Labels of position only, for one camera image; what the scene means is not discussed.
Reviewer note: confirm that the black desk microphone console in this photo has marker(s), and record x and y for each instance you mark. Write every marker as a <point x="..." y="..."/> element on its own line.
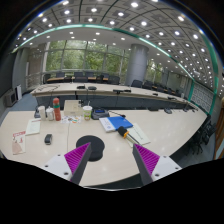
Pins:
<point x="36" y="114"/>

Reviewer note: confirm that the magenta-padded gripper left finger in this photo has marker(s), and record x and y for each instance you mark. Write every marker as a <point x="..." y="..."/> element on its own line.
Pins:
<point x="76" y="159"/>

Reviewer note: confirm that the long curved conference desk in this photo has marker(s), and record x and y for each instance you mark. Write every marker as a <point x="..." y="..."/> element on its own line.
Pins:
<point x="106" y="91"/>

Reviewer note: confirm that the grey desk microphone console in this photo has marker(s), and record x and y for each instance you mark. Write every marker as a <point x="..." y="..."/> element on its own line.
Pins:
<point x="100" y="114"/>

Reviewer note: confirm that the black mouse pad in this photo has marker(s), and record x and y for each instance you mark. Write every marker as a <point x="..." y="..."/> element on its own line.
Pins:
<point x="96" y="143"/>

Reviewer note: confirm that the white cardboard box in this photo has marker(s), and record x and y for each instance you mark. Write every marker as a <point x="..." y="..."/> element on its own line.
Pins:
<point x="72" y="108"/>

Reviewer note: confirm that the ceiling lights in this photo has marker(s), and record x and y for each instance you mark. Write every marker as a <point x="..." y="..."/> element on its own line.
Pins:
<point x="133" y="23"/>

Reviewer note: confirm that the white paper cup stack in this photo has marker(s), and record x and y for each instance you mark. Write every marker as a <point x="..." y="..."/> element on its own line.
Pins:
<point x="42" y="113"/>

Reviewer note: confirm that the dark grey computer mouse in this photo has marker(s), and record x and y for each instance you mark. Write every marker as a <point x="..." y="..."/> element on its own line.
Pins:
<point x="48" y="138"/>

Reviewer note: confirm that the red and white leaflet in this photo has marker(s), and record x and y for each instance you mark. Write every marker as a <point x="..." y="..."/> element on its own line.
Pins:
<point x="18" y="143"/>

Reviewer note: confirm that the white lidded mug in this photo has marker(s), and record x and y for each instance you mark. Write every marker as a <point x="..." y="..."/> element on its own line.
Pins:
<point x="50" y="114"/>

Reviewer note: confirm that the black handheld microphone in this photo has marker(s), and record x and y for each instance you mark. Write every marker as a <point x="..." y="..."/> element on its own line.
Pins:
<point x="122" y="132"/>

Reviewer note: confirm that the white paper sheet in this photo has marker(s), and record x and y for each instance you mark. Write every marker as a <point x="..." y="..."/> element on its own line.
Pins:
<point x="142" y="135"/>

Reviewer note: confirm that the green printed paper cup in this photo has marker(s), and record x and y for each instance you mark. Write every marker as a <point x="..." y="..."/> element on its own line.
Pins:
<point x="87" y="113"/>

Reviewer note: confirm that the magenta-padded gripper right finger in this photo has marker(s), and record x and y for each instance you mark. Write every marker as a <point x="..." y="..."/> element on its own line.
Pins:
<point x="148" y="160"/>

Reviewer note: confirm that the colourful sticker sheet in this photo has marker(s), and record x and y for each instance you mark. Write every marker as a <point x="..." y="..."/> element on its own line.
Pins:
<point x="70" y="120"/>

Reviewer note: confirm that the white booklet with red header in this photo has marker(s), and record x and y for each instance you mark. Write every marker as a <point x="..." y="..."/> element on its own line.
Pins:
<point x="33" y="127"/>

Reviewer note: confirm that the red bottle with green band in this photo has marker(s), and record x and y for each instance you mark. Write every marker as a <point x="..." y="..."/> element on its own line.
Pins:
<point x="57" y="110"/>

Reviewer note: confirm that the dark office chairs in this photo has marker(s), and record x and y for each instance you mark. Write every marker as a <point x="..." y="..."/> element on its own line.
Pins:
<point x="80" y="77"/>

